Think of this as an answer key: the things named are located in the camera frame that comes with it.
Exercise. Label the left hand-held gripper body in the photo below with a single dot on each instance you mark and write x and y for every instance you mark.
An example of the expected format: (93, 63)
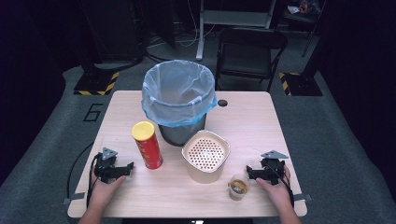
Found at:
(104, 169)

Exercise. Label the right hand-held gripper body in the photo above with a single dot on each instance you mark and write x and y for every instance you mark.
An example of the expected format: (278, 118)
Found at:
(274, 169)

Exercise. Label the dark wet tea bag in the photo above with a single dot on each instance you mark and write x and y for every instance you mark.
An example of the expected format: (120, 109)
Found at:
(238, 188)

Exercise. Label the clear plastic cup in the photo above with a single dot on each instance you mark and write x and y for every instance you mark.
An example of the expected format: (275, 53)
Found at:
(238, 194)

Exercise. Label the red chip can yellow lid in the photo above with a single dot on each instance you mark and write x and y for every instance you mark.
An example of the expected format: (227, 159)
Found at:
(149, 149)

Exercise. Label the beige strainer container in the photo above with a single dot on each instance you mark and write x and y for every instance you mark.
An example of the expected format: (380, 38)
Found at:
(205, 155)

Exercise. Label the black mesh trash bin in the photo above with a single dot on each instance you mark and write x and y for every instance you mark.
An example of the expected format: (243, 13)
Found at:
(180, 135)

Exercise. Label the blue plastic bin liner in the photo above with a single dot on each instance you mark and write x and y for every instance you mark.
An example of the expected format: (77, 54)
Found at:
(177, 93)

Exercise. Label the person's left hand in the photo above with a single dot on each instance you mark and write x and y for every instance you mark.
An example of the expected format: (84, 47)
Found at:
(101, 193)

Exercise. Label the person's right hand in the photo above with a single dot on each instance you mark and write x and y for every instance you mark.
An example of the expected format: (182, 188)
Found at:
(280, 196)

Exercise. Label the grey tape strip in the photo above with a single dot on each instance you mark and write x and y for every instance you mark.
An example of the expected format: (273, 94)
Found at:
(74, 197)

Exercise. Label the black table grommet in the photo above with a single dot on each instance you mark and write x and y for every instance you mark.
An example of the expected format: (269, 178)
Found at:
(222, 103)

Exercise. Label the black folding chair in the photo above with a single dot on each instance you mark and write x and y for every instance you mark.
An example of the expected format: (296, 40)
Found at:
(246, 59)

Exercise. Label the black equipment cabinet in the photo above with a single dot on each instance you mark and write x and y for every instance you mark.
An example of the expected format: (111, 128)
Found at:
(109, 31)

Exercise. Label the hazard-striped black base plate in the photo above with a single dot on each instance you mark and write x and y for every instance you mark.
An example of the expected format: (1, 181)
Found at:
(303, 85)
(93, 84)

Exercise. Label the white desk frame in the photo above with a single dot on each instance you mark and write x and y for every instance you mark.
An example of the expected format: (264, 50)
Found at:
(233, 18)

